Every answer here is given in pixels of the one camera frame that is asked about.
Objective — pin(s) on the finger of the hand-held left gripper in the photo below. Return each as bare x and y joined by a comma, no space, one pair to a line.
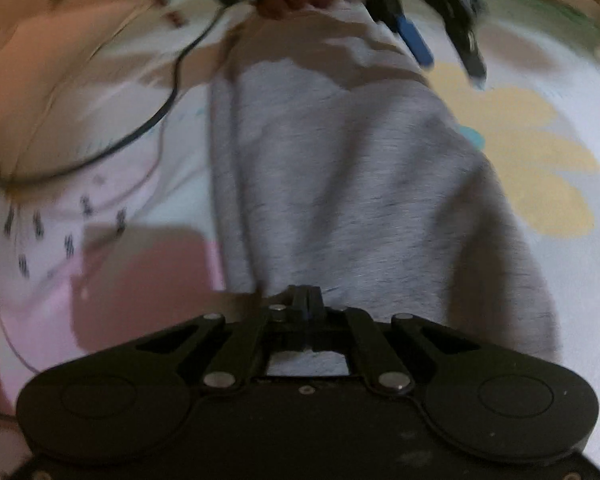
462,15
415,42

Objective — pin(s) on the person's left hand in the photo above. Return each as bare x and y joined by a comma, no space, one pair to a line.
290,1

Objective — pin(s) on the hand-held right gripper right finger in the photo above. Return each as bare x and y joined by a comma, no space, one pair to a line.
315,310

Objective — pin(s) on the pastel flower print bed sheet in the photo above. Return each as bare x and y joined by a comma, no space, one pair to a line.
580,310

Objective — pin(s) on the grey pants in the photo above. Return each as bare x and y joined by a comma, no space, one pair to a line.
340,185

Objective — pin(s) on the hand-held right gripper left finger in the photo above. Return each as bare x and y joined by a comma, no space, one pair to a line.
297,310

